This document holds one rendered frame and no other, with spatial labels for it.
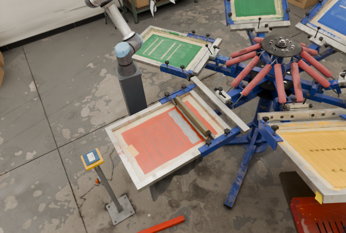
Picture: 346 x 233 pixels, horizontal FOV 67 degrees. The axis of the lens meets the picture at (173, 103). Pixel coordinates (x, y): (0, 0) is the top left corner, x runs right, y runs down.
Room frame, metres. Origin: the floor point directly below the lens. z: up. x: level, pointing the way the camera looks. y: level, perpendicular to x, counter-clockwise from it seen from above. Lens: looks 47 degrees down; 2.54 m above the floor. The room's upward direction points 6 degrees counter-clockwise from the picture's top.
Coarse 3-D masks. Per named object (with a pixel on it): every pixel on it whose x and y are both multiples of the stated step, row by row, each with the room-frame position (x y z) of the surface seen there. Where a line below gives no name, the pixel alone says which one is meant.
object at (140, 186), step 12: (180, 96) 1.52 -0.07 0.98; (192, 96) 1.52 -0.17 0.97; (156, 108) 1.42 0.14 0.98; (204, 108) 1.37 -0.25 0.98; (132, 120) 1.32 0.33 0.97; (216, 120) 1.23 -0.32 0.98; (108, 132) 1.21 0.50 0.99; (120, 156) 0.99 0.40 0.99; (192, 156) 0.94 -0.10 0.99; (132, 168) 0.89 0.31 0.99; (168, 168) 0.87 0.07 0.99; (132, 180) 0.81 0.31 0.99; (144, 180) 0.80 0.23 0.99; (156, 180) 0.80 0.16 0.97
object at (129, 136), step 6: (186, 102) 1.48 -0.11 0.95; (174, 108) 1.42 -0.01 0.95; (192, 108) 1.40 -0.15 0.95; (162, 114) 1.37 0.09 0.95; (168, 114) 1.36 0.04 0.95; (198, 114) 1.33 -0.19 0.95; (150, 120) 1.32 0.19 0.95; (156, 120) 1.31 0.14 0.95; (186, 120) 1.28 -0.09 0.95; (138, 126) 1.27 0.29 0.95; (144, 126) 1.26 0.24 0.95; (126, 132) 1.22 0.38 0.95; (132, 132) 1.22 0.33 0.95; (126, 138) 1.17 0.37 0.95; (132, 138) 1.16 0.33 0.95; (132, 144) 1.11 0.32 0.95; (138, 144) 1.10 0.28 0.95
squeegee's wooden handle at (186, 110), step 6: (180, 102) 1.38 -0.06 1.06; (180, 108) 1.38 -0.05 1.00; (186, 108) 1.31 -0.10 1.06; (186, 114) 1.30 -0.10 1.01; (192, 114) 1.25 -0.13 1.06; (192, 120) 1.23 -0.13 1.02; (198, 120) 1.19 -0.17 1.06; (198, 126) 1.16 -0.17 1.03; (204, 126) 1.13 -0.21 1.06; (204, 132) 1.09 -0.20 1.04
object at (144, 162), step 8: (200, 120) 1.27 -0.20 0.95; (192, 128) 1.20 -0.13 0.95; (208, 128) 1.18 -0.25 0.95; (184, 136) 1.13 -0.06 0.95; (200, 136) 1.12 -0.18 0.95; (184, 144) 1.06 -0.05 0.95; (192, 144) 1.06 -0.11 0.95; (144, 152) 1.03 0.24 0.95; (176, 152) 1.00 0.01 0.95; (136, 160) 0.97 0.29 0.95; (144, 160) 0.96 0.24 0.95; (160, 160) 0.95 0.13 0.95; (168, 160) 0.95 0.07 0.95; (144, 168) 0.90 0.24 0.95; (152, 168) 0.90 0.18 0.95
